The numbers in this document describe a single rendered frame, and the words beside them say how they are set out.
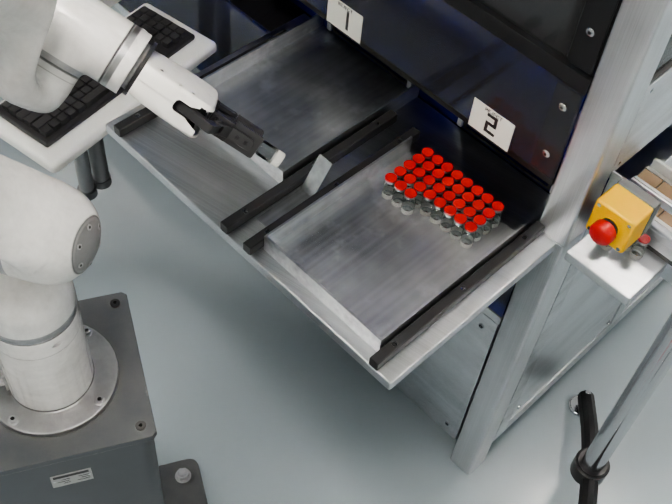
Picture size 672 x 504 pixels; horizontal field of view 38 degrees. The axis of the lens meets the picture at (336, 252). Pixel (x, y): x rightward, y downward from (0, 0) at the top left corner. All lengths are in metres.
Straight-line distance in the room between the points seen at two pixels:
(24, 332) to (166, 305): 1.33
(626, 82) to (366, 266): 0.49
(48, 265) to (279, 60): 0.88
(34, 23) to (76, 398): 0.59
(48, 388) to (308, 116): 0.70
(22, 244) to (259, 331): 1.50
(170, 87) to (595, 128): 0.63
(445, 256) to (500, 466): 0.93
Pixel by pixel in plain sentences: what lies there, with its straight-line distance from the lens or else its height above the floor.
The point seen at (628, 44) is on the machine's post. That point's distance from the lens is 1.39.
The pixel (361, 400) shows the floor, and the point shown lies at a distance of 2.45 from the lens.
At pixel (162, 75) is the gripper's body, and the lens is 1.20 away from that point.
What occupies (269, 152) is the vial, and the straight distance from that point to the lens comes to 1.25.
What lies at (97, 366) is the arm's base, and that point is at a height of 0.87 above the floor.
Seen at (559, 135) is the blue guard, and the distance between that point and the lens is 1.54.
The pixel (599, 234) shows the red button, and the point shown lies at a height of 1.00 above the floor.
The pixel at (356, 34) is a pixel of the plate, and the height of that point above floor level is 1.01.
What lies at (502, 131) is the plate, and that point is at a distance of 1.61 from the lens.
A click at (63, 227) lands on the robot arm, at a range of 1.12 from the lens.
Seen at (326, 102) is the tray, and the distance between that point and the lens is 1.81.
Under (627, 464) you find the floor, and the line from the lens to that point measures 2.53.
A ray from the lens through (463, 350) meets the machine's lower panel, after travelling 2.06.
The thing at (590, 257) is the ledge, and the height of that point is 0.88.
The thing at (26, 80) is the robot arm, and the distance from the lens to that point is 1.14.
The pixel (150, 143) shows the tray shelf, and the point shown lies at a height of 0.88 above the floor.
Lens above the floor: 2.14
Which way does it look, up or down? 52 degrees down
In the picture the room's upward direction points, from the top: 7 degrees clockwise
